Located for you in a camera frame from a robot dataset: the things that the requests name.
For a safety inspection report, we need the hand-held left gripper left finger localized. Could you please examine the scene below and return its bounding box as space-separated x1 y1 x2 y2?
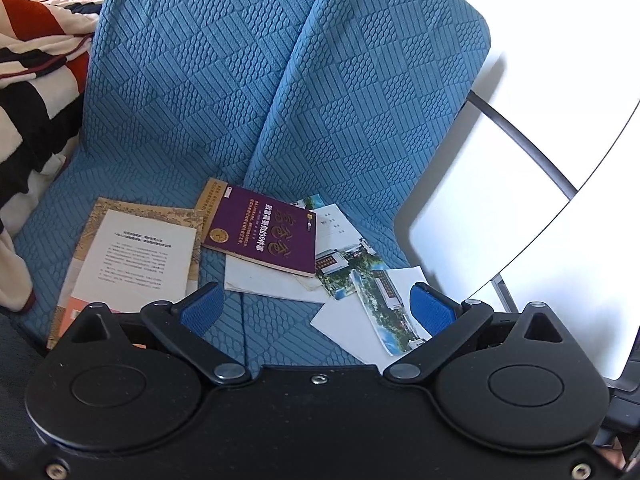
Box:
65 282 247 386

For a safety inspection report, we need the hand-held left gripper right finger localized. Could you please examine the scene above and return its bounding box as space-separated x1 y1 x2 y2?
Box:
382 282 571 383

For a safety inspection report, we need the building photo booklet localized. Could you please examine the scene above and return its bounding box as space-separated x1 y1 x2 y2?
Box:
351 268 433 357

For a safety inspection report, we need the white envelope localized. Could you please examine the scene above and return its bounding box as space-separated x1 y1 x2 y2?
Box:
224 254 332 305

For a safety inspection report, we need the white printed sheet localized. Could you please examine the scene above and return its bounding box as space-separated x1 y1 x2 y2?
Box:
74 209 199 307

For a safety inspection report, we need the landscape photo card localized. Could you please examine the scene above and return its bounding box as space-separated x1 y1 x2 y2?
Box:
289 194 392 302

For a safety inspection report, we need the white paper sheet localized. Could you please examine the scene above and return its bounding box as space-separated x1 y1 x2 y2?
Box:
309 266 436 367

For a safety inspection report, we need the purple book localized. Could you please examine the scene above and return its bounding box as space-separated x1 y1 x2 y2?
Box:
201 185 318 278

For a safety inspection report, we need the thin tan booklet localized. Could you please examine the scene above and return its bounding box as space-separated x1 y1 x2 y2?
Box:
194 178 232 242

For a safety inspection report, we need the landscape painting cover book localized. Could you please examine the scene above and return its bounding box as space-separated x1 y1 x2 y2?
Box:
46 197 207 351

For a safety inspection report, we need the pink book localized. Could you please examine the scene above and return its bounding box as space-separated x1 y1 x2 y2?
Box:
56 296 87 332

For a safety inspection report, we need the person's right hand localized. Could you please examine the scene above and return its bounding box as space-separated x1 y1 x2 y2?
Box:
594 437 632 473

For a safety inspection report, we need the blue quilted floor chair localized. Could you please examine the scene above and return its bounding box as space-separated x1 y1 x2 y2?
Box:
240 0 493 366
14 0 333 368

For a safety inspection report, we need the red black striped blanket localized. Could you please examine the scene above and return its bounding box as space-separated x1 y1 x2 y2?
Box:
0 0 118 317

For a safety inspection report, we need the dark grey wall strip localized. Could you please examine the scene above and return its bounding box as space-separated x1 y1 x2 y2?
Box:
491 271 522 313
464 91 580 197

